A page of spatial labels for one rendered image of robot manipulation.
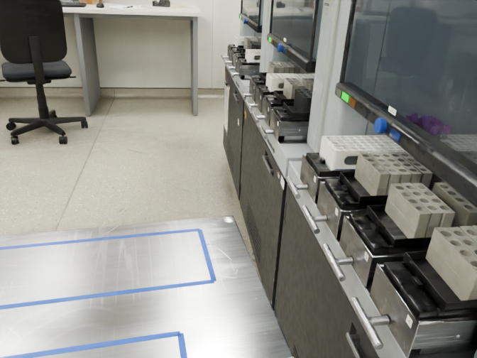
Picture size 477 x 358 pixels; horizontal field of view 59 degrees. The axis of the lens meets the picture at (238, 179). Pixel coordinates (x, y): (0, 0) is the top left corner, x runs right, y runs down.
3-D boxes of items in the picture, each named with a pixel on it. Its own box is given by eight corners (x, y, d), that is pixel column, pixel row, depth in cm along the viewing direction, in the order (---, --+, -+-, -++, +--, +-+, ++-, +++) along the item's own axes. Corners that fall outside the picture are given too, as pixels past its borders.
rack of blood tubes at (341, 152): (424, 156, 114) (429, 134, 112) (445, 172, 106) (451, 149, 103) (317, 158, 110) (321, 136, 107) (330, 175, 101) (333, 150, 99)
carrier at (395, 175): (395, 200, 87) (402, 174, 85) (386, 201, 87) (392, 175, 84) (372, 176, 98) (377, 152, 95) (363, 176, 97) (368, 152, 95)
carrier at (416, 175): (415, 199, 88) (422, 174, 85) (407, 200, 88) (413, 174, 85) (390, 175, 98) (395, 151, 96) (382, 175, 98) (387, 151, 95)
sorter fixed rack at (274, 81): (335, 89, 177) (337, 74, 174) (343, 95, 168) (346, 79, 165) (265, 88, 173) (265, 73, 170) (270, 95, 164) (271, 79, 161)
